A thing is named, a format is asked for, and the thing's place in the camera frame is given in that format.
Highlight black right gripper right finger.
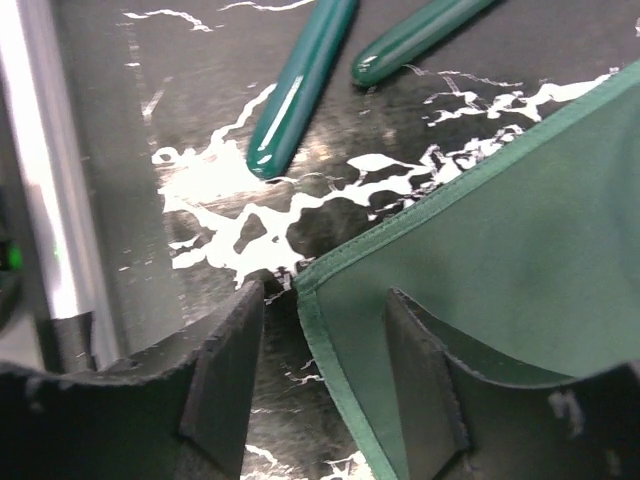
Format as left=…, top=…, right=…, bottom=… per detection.
left=385, top=289, right=639, bottom=479

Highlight gold fork green handle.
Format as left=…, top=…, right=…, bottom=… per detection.
left=351, top=0, right=494, bottom=88

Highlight dark green cloth napkin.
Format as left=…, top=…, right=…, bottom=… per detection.
left=296, top=64, right=639, bottom=479

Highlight aluminium frame rail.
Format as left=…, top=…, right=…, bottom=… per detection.
left=1, top=1, right=122, bottom=371

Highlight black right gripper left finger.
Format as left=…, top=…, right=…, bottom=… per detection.
left=1, top=281, right=264, bottom=479

